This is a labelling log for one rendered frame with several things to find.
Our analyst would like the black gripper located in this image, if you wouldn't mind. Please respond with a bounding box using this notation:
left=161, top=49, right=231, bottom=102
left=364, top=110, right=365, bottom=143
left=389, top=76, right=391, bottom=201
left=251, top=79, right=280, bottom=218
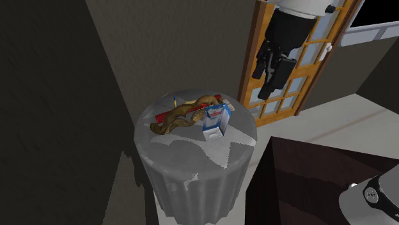
left=251, top=8, right=318, bottom=101

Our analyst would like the wooden door with glass panes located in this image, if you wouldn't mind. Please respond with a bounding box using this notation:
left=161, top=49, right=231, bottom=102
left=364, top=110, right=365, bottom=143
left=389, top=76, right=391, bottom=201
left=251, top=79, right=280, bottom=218
left=237, top=0, right=365, bottom=128

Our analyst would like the blue and white carton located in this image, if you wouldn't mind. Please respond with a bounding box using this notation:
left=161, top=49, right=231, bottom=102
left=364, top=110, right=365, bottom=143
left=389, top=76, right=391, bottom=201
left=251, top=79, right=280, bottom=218
left=201, top=103, right=233, bottom=142

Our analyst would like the white framed window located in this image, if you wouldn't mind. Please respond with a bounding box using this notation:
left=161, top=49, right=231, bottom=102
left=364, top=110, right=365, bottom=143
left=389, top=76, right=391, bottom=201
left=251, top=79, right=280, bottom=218
left=340, top=0, right=399, bottom=48

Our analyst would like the red book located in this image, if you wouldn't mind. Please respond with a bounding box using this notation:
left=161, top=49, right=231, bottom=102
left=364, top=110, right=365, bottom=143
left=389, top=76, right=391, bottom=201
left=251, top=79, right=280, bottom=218
left=154, top=93, right=223, bottom=125

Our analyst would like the dark brown robot stand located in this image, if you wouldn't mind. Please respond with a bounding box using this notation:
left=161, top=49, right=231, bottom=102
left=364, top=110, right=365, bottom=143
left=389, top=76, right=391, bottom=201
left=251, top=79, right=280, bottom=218
left=244, top=136, right=399, bottom=225

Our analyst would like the round table with grey cloth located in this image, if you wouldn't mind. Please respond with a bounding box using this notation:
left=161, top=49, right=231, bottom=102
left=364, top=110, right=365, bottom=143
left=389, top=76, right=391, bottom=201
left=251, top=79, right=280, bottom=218
left=133, top=89, right=258, bottom=225

